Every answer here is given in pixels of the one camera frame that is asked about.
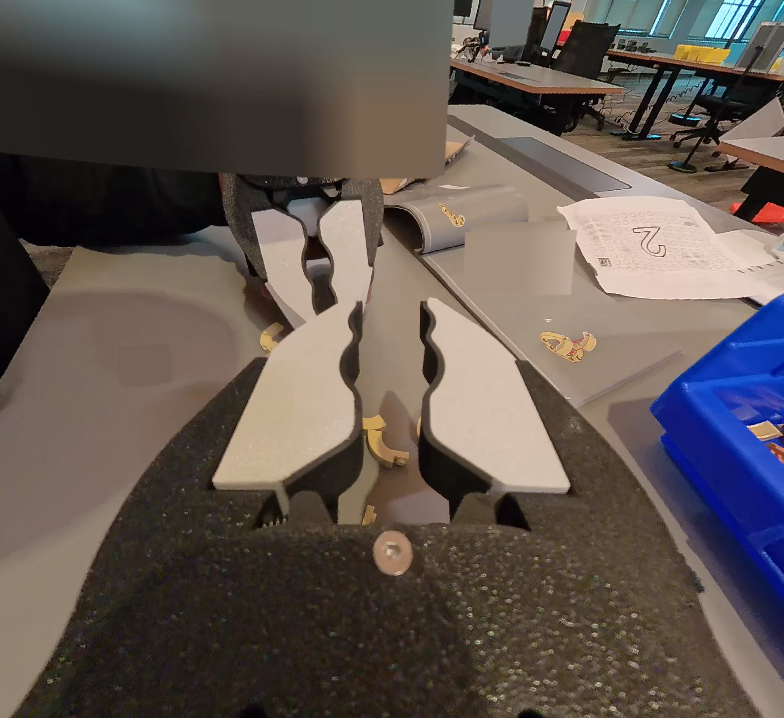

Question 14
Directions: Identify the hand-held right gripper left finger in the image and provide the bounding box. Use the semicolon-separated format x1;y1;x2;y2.
212;298;368;517

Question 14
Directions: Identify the black computer monitor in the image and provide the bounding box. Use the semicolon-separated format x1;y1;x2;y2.
525;0;573;65

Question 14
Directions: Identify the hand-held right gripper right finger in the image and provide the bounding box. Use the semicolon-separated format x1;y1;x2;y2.
419;297;573;520

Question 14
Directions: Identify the white printed paper sheet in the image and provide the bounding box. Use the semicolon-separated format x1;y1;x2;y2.
558;194;775;302

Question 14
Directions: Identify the grey instruction booklet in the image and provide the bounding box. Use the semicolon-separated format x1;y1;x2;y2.
383;183;693;413

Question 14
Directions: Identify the brown cardboard piece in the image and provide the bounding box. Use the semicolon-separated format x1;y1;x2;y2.
379;137;474;197

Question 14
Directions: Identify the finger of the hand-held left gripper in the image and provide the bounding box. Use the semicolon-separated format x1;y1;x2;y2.
250;205;324;328
319;198;379;317

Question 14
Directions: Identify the blue plastic bin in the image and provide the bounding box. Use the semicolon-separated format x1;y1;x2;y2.
650;296;784;606

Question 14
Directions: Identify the large tan arch brick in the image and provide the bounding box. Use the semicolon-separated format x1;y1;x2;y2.
361;413;412;469

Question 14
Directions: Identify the pile of small toy bricks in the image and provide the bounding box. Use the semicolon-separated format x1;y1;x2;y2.
733;394;784;464

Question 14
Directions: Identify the yellow box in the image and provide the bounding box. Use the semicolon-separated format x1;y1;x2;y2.
673;42;736;65

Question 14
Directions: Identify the dark desk cable cover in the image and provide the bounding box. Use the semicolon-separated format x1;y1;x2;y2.
500;136;633;197

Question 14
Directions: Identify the wooden office desk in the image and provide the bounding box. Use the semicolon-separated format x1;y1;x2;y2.
606;47;784;143
717;134;784;175
449;55;628;138

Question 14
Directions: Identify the red object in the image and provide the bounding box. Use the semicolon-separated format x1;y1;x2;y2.
733;197;784;229

